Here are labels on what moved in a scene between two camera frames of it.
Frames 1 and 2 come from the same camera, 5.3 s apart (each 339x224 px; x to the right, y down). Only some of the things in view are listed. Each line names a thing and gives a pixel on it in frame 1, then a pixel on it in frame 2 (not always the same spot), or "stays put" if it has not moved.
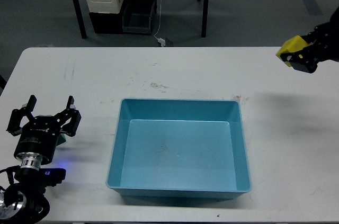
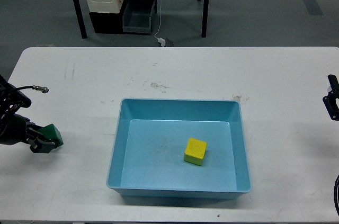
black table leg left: x=77 y=3 stays put
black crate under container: x=109 y=23 stays put
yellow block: x=295 y=44 -> x=195 y=151
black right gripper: x=324 y=41 -> x=330 y=100
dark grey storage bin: x=137 y=14 stays put
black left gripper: x=40 y=136 -> x=12 y=129
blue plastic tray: x=175 y=149 stays put
